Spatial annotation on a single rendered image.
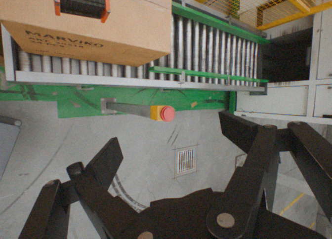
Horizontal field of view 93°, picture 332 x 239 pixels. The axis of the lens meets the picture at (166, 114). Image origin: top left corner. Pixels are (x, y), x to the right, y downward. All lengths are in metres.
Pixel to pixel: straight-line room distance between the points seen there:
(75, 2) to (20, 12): 0.38
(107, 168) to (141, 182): 1.82
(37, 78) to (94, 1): 0.72
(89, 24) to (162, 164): 1.68
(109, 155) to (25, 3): 0.61
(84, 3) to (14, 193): 1.62
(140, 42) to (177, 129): 1.46
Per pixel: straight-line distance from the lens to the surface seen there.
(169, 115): 0.68
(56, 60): 1.13
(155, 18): 0.83
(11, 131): 0.88
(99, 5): 0.35
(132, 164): 1.85
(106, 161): 0.17
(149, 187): 2.07
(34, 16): 0.70
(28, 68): 1.07
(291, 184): 2.98
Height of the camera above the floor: 1.60
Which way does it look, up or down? 56 degrees down
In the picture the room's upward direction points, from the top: 99 degrees clockwise
